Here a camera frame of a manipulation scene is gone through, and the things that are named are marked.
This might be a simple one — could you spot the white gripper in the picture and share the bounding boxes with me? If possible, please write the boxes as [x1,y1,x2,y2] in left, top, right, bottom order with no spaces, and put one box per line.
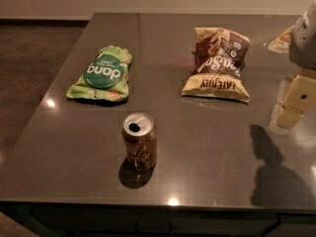
[270,0,316,130]

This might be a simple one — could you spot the brown chip bag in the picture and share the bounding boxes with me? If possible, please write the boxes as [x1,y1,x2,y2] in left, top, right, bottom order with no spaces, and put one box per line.
[182,28,250,103]

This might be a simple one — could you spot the orange soda can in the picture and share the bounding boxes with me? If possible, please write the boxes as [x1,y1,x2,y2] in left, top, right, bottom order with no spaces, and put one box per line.
[121,113,157,171]

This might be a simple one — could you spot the green dang chip bag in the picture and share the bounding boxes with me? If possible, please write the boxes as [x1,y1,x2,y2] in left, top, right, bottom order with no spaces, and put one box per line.
[66,45,132,103]

